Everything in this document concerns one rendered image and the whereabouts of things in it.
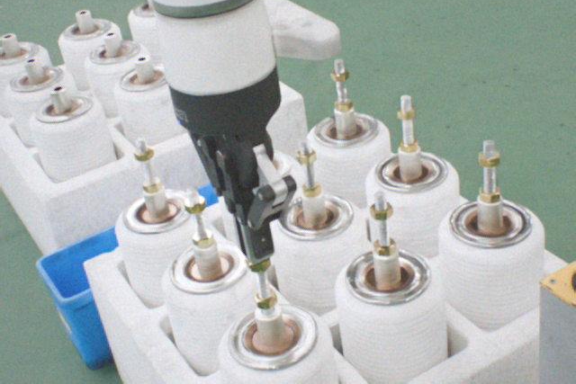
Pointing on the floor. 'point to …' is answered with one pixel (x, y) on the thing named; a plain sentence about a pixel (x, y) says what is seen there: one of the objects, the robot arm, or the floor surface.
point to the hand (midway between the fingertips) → (254, 234)
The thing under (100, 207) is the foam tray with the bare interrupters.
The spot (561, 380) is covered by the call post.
